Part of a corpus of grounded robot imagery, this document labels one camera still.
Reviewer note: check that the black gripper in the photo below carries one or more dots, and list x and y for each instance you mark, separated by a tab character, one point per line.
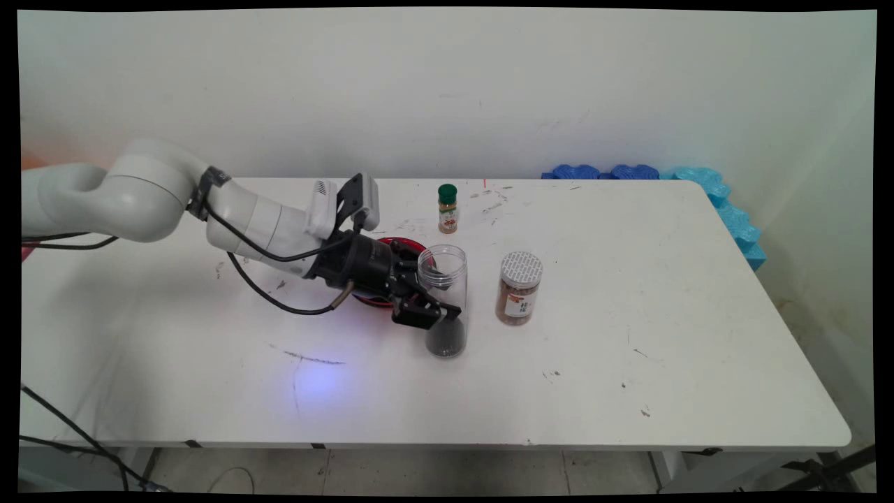
356	265

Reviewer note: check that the clear plastic jar black seeds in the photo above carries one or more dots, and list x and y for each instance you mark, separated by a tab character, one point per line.
447	342

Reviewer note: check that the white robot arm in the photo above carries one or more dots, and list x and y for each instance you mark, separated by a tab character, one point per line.
140	195

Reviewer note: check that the red bowl with black seeds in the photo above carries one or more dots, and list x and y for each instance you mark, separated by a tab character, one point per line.
405	244

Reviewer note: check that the small spice bottle green cap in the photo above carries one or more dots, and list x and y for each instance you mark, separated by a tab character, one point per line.
448	216

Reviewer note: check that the spice jar white patterned lid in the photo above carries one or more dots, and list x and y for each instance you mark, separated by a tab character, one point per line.
518	293

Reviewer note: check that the dark blue foam mat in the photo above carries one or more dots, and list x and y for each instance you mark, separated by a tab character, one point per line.
576	172

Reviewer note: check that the white table leg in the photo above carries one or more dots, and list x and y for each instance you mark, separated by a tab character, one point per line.
143	464
669	468

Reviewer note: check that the light blue foam mat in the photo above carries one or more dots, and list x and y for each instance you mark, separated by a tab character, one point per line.
733	216

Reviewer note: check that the black stand frame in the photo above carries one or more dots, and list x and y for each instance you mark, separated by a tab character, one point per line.
838	464

